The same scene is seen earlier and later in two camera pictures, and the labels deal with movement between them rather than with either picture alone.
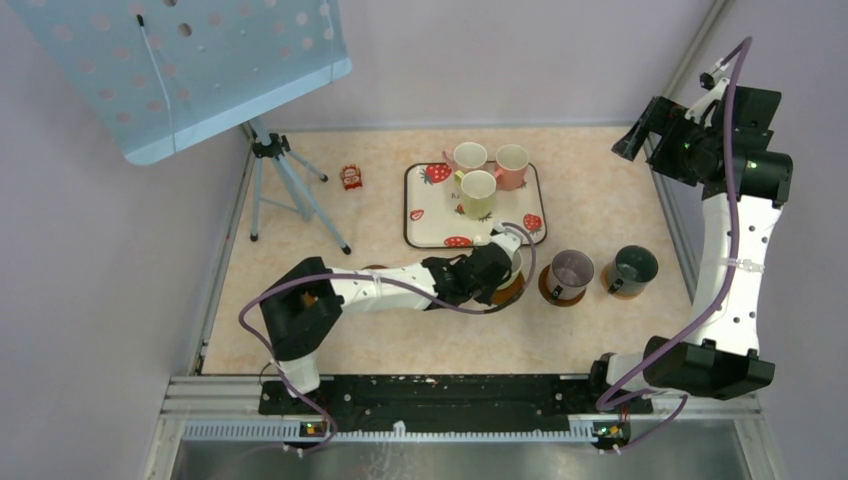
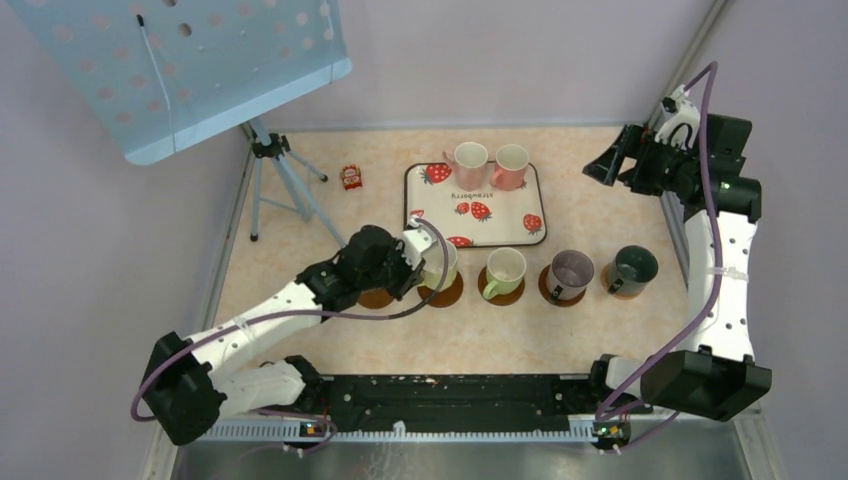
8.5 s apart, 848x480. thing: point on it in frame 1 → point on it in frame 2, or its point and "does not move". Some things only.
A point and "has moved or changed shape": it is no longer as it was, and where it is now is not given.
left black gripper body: x=483 y=293 → x=394 y=273
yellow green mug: x=477 y=189 has moved or changed shape
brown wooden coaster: x=544 y=290 does not move
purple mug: x=569 y=274 does not move
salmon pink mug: x=511 y=166 does not move
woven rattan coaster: x=605 y=285 does not move
